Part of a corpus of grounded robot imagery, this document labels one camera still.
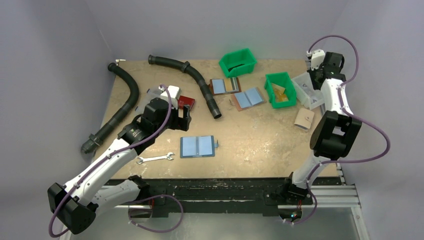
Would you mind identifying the blue leather card holder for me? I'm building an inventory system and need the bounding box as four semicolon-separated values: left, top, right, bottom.
179;135;219;159

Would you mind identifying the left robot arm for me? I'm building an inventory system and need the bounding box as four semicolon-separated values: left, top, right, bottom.
47;98;191;238

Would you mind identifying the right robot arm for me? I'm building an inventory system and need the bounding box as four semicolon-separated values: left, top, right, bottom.
281;49;362;202

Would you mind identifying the red card case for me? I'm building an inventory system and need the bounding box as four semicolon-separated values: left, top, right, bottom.
178;95;196;111

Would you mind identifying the brown open card holder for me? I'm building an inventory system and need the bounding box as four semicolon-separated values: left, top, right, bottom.
209;77;241;95

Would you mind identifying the beige card holder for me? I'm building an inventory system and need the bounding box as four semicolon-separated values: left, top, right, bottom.
294;108;315;131

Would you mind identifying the pink open card holder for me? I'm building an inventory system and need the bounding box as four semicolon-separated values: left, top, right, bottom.
231;87;265;112

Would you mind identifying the white translucent bin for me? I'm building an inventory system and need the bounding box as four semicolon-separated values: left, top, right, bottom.
291;72;325;110

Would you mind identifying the clear plastic screw box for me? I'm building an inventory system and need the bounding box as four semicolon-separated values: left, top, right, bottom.
134;86;165;116

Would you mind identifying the green bin right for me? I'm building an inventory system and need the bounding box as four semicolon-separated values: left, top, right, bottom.
264;72;297;109

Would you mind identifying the green bin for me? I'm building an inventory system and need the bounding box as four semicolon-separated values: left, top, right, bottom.
264;72;297;109
218;48;257;78

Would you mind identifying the silver open-end wrench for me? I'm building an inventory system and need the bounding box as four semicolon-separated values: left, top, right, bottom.
136;152;175;165

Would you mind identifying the green bin rear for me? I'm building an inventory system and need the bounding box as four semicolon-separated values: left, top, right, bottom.
218;48;257;78

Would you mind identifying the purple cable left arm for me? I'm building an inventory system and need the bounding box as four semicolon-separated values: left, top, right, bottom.
48;83;184;238

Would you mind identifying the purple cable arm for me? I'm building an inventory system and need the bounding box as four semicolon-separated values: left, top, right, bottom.
48;83;184;238
283;35;392;226

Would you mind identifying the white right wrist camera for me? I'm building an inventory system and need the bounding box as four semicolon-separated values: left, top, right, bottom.
306;49;326;71

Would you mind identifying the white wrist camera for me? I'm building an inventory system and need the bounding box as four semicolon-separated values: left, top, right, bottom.
306;49;326;71
158;85;182;100

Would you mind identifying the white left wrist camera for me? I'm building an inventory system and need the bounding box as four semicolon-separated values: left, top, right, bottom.
158;85;182;100

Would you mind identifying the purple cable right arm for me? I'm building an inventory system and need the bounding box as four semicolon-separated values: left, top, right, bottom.
283;35;392;226

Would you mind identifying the black corrugated hose centre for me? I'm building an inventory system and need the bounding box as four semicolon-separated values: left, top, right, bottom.
147;54;223;119

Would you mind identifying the black corrugated hose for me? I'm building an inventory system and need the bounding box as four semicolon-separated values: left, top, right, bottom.
147;54;223;119
80;62;140;155

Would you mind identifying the black table front rail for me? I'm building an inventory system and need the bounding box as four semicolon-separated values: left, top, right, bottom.
115;177;342;218

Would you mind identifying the black corrugated hose left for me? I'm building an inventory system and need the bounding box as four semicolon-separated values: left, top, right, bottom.
80;62;140;155

